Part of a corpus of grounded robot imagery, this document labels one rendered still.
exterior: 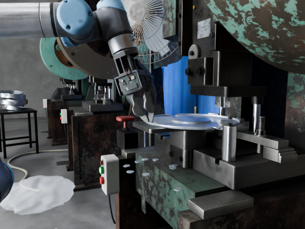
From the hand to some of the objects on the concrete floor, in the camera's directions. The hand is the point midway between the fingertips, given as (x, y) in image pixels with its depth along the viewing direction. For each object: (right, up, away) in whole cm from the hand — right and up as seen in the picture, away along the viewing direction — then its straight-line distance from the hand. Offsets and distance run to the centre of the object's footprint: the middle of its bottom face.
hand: (149, 118), depth 78 cm
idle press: (-15, -56, +191) cm, 200 cm away
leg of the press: (+26, -74, +50) cm, 93 cm away
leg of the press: (+48, -80, +2) cm, 94 cm away
